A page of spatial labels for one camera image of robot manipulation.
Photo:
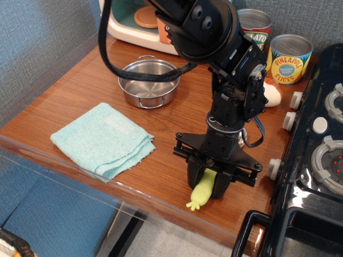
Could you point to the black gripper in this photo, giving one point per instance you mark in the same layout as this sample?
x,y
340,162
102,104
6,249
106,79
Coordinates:
x,y
246,167

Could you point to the spoon with green handle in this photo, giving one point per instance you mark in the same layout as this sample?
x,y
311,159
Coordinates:
x,y
202,191

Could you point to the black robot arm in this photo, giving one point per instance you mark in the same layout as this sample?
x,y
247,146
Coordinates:
x,y
209,32

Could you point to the white stove knob lower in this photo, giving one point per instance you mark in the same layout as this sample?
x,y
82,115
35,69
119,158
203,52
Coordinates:
x,y
273,168

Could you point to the white stove knob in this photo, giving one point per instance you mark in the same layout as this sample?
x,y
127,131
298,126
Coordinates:
x,y
289,120
296,100
273,168

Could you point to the white stove knob middle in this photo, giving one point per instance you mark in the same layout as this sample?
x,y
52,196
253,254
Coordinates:
x,y
289,120

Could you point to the small steel pot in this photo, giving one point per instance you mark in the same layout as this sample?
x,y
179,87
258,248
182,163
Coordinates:
x,y
146,94

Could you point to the plush mushroom toy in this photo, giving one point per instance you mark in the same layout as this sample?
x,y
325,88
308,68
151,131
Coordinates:
x,y
273,92

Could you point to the black toy stove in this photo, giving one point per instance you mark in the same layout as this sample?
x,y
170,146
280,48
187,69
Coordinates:
x,y
306,216

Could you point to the light teal folded cloth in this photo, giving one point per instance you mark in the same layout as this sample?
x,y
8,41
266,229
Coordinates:
x,y
103,142

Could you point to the white stove knob upper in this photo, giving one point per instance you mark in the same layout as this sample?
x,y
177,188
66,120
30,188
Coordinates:
x,y
296,100

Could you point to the pineapple slices can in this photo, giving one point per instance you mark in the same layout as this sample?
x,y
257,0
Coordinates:
x,y
288,58

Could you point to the tomato sauce can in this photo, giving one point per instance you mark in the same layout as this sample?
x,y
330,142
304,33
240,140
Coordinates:
x,y
256,24

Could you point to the teal toy microwave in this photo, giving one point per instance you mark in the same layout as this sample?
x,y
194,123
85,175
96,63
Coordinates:
x,y
123,27

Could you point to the orange microwave turntable plate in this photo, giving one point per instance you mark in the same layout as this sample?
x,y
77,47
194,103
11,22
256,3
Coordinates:
x,y
145,17

